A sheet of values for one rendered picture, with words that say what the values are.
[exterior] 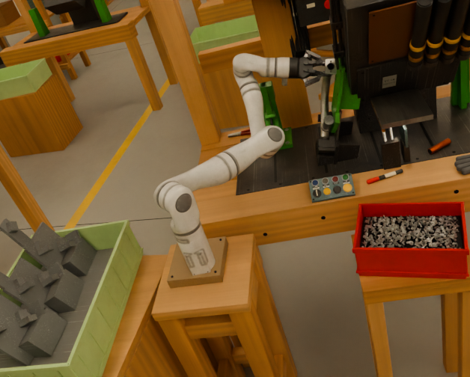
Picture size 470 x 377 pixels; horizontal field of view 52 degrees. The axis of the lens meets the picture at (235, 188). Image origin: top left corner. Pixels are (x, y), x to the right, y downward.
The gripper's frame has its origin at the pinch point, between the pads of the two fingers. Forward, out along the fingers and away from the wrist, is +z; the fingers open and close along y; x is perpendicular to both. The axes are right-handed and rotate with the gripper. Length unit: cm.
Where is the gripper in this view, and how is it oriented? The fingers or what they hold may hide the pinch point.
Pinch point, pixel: (327, 68)
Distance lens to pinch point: 185.6
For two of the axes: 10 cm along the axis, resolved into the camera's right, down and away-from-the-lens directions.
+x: 0.4, 1.3, 9.9
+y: 0.4, -9.9, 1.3
